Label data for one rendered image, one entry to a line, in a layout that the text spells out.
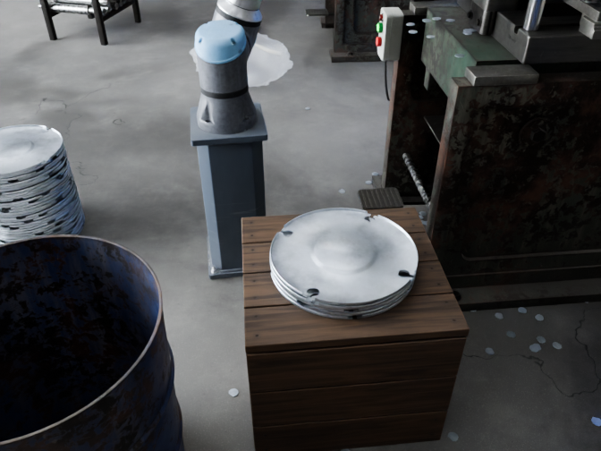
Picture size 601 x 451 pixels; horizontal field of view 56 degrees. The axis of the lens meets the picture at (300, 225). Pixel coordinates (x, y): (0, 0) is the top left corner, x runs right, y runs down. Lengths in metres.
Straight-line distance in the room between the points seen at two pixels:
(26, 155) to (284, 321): 1.03
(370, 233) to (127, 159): 1.30
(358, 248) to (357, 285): 0.10
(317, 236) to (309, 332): 0.23
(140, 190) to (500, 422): 1.37
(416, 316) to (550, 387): 0.52
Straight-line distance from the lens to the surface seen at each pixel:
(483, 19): 1.48
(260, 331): 1.02
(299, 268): 1.09
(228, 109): 1.39
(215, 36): 1.36
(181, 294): 1.62
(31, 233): 1.84
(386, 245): 1.15
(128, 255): 1.03
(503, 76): 1.29
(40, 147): 1.83
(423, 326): 1.05
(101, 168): 2.24
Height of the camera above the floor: 1.11
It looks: 37 degrees down
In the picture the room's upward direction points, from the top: straight up
